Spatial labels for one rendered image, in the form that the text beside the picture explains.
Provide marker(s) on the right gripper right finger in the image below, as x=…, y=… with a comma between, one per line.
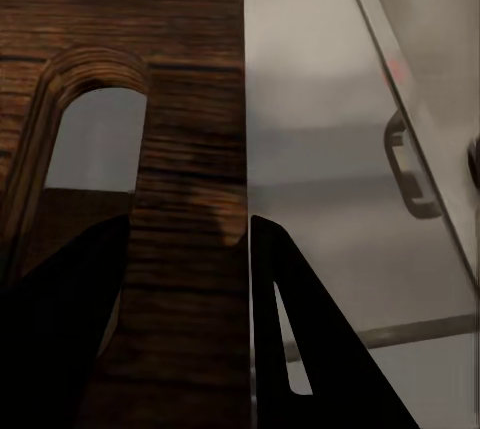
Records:
x=349, y=391

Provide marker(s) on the drop in sink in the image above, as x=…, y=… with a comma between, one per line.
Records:
x=430, y=50

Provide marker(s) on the cutting board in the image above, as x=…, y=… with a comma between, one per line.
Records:
x=180, y=355

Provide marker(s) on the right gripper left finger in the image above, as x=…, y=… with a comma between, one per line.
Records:
x=52, y=322

